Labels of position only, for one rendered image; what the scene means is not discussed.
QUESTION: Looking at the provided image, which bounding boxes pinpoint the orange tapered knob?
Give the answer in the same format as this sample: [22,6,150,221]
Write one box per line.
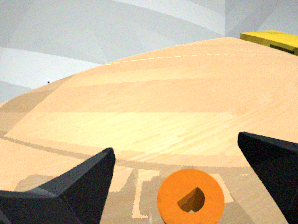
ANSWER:
[157,169,225,224]

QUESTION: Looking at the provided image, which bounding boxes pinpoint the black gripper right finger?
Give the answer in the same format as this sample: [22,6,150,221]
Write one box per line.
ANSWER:
[237,132,298,224]

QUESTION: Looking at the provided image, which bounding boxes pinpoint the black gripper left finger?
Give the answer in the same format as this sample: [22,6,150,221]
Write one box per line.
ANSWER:
[0,148,116,224]

